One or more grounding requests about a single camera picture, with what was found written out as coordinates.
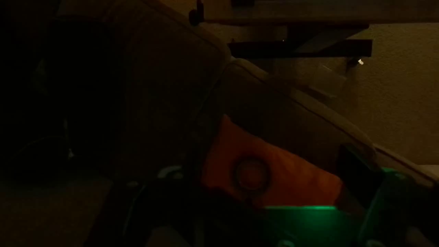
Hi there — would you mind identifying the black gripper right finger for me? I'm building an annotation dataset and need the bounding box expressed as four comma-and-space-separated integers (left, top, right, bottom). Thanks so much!
336, 145, 439, 247

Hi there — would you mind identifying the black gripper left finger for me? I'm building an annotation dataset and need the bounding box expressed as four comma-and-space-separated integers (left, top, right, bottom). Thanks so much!
87, 169, 200, 247

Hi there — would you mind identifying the masking tape roll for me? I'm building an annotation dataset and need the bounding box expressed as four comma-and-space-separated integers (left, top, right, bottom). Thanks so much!
231, 157, 271, 194

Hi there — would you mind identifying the brown fabric sofa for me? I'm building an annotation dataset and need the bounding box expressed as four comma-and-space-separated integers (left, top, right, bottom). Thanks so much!
42, 0, 439, 217

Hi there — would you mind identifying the orange cushion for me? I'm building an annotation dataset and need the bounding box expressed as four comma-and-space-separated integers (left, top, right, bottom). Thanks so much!
199, 114, 345, 212

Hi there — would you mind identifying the dark wooden table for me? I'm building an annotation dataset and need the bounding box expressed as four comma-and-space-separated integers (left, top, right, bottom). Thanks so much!
189, 0, 439, 61

